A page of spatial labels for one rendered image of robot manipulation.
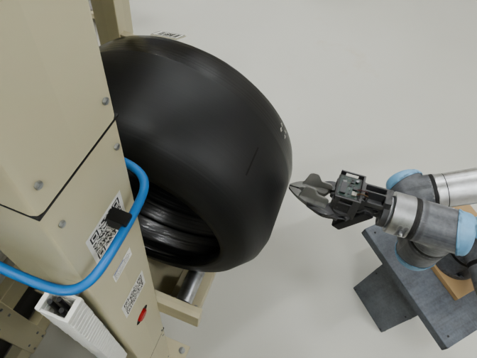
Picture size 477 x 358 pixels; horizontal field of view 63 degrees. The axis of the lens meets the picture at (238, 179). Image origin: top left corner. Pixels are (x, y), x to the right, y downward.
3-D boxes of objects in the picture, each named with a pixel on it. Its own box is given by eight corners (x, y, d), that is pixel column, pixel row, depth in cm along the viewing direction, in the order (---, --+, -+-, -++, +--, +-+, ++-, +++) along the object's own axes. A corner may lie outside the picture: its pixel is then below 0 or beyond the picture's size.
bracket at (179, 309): (197, 327, 106) (199, 319, 97) (67, 273, 109) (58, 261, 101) (202, 315, 107) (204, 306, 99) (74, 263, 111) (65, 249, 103)
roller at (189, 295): (172, 304, 105) (187, 311, 105) (174, 300, 101) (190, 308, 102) (219, 201, 124) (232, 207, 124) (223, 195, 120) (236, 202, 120)
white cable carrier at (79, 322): (120, 369, 89) (67, 323, 49) (101, 360, 90) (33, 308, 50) (129, 349, 92) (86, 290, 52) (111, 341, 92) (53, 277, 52)
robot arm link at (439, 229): (458, 265, 81) (482, 249, 72) (397, 246, 83) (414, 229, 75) (461, 226, 85) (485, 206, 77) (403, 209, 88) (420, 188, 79)
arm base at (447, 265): (454, 225, 158) (468, 215, 150) (489, 266, 151) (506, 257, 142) (420, 246, 153) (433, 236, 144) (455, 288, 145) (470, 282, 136)
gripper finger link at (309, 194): (291, 173, 83) (333, 185, 81) (288, 188, 88) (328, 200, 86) (287, 185, 82) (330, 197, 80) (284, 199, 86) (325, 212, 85)
